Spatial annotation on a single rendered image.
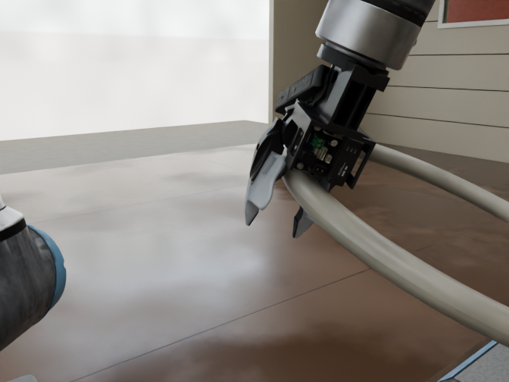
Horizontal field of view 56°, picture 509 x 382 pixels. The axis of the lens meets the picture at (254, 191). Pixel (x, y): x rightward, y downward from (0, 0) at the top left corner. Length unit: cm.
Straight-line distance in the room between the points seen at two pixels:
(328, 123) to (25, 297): 48
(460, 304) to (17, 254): 56
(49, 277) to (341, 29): 54
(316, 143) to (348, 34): 10
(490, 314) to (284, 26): 828
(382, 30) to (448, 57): 771
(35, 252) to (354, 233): 49
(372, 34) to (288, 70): 821
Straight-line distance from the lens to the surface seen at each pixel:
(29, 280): 75
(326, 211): 46
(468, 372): 104
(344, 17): 46
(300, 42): 885
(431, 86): 830
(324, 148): 47
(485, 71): 786
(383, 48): 46
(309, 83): 51
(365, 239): 44
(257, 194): 52
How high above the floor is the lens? 138
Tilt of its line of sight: 15 degrees down
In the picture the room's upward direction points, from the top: straight up
